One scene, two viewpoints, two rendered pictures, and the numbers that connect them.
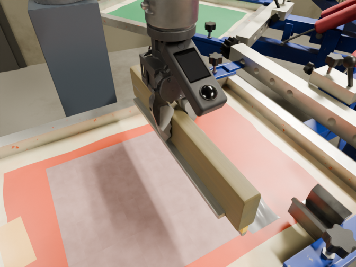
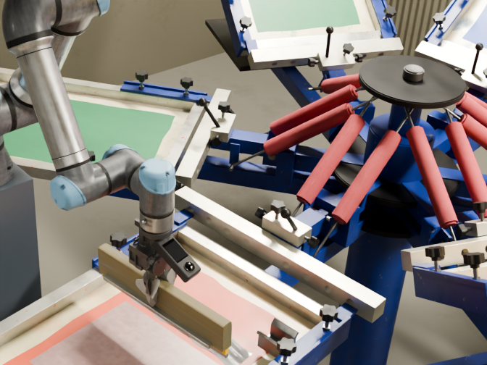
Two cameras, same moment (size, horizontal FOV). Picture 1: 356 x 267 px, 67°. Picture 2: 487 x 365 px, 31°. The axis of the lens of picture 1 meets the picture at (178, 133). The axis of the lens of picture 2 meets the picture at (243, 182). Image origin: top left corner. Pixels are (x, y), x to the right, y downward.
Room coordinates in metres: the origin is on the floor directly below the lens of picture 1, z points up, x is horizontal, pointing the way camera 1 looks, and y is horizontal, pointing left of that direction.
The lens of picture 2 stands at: (-1.13, 0.46, 2.45)
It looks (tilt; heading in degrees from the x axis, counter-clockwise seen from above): 33 degrees down; 337
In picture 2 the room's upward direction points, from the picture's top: 5 degrees clockwise
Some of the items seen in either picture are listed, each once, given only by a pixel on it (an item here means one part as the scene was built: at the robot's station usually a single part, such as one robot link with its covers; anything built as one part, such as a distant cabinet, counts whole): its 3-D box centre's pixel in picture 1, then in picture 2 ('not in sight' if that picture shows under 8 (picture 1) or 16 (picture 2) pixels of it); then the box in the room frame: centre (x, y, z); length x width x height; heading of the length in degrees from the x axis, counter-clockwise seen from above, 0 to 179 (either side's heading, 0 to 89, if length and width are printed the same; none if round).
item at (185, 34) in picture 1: (169, 59); (153, 245); (0.39, 0.01, 1.23); 0.09 x 0.08 x 0.12; 28
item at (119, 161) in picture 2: not in sight; (122, 170); (0.47, 0.06, 1.39); 0.11 x 0.11 x 0.08; 22
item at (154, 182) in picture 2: not in sight; (156, 187); (0.39, 0.01, 1.39); 0.09 x 0.08 x 0.11; 22
